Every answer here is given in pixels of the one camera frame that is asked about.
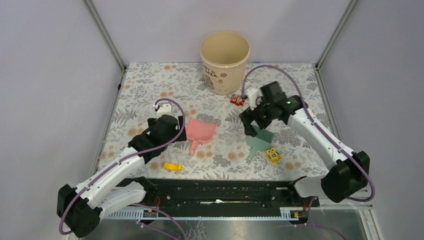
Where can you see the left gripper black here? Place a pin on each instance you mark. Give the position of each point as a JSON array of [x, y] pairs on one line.
[[152, 122]]

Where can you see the aluminium frame post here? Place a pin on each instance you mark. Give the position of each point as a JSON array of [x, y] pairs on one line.
[[337, 31], [104, 33]]

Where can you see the red yellow candy wrapper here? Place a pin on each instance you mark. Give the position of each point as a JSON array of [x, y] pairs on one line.
[[237, 100]]

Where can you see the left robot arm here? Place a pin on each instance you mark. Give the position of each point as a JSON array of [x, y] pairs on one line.
[[81, 208]]

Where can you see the cream plastic bucket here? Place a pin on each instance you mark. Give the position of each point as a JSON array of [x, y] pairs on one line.
[[224, 56]]

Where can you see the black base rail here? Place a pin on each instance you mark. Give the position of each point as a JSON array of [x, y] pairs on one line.
[[221, 198]]

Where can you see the yellow owl block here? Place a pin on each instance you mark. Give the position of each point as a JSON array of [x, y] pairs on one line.
[[272, 154]]

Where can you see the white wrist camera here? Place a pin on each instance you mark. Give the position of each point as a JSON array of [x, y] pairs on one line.
[[163, 109], [254, 97]]

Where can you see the floral table mat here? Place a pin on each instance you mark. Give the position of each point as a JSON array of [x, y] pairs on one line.
[[225, 156]]

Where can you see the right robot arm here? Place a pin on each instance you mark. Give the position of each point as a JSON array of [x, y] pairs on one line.
[[348, 171]]

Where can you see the aluminium frame post right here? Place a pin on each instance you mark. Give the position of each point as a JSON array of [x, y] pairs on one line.
[[337, 31]]

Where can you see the yellow owl paper scrap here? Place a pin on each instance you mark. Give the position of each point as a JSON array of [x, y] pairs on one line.
[[172, 166]]

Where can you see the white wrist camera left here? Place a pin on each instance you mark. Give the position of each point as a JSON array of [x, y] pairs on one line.
[[163, 109]]

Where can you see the pink dustpan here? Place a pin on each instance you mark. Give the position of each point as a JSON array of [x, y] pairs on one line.
[[199, 132]]

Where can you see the green hand brush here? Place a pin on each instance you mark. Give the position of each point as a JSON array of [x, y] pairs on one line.
[[260, 142]]

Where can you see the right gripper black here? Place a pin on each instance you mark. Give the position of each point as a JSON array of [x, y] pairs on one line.
[[248, 116]]

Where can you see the aluminium frame post left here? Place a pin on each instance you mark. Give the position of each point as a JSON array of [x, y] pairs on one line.
[[104, 33]]

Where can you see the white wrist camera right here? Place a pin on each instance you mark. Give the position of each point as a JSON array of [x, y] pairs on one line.
[[254, 97]]

